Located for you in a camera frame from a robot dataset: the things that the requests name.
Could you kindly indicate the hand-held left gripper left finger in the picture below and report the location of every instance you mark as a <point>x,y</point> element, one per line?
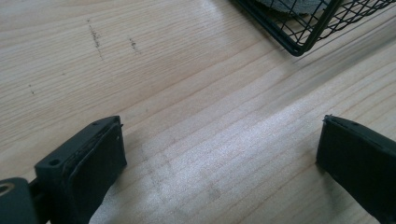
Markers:
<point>90,168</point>

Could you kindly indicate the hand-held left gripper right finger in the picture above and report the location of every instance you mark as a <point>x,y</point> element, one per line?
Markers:
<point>358,158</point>

